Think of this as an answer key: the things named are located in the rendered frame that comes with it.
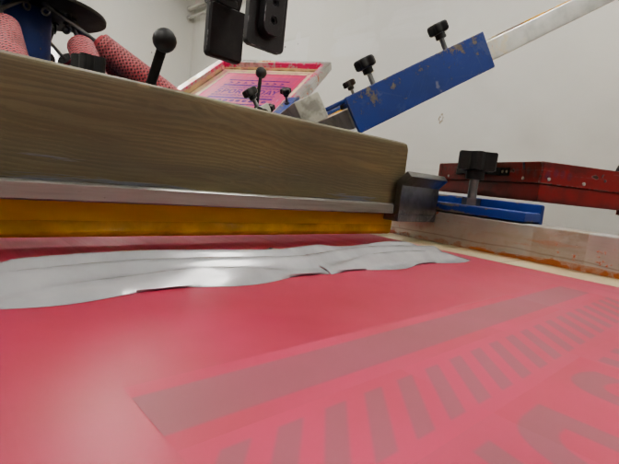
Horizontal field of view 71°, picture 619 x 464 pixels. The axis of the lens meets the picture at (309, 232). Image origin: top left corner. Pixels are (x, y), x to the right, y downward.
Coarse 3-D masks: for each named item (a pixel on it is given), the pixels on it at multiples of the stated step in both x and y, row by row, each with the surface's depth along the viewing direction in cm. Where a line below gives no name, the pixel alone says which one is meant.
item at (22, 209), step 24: (0, 216) 24; (24, 216) 25; (48, 216) 25; (72, 216) 26; (96, 216) 27; (120, 216) 28; (144, 216) 29; (168, 216) 30; (192, 216) 32; (216, 216) 33; (240, 216) 34; (264, 216) 36; (288, 216) 38; (312, 216) 40; (336, 216) 42; (360, 216) 44
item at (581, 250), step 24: (456, 216) 48; (480, 216) 47; (432, 240) 50; (456, 240) 48; (480, 240) 46; (504, 240) 44; (528, 240) 42; (552, 240) 41; (576, 240) 39; (600, 240) 38; (552, 264) 41; (576, 264) 39; (600, 264) 38
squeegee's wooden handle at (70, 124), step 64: (0, 64) 22; (64, 64) 24; (0, 128) 22; (64, 128) 24; (128, 128) 27; (192, 128) 29; (256, 128) 33; (320, 128) 37; (256, 192) 34; (320, 192) 38; (384, 192) 45
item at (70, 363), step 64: (0, 256) 22; (0, 320) 14; (64, 320) 15; (128, 320) 15; (192, 320) 16; (256, 320) 17; (320, 320) 18; (384, 320) 19; (0, 384) 10; (64, 384) 11; (128, 384) 11; (0, 448) 8; (64, 448) 8; (128, 448) 9
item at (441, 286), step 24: (240, 240) 36; (264, 240) 37; (288, 240) 38; (312, 240) 40; (336, 240) 42; (360, 240) 44; (384, 240) 46; (432, 264) 34; (456, 264) 35; (480, 264) 37; (504, 264) 38; (384, 288) 24; (408, 288) 25; (432, 288) 26; (456, 288) 26; (480, 288) 27; (504, 288) 28; (528, 288) 29; (576, 288) 31; (600, 288) 32
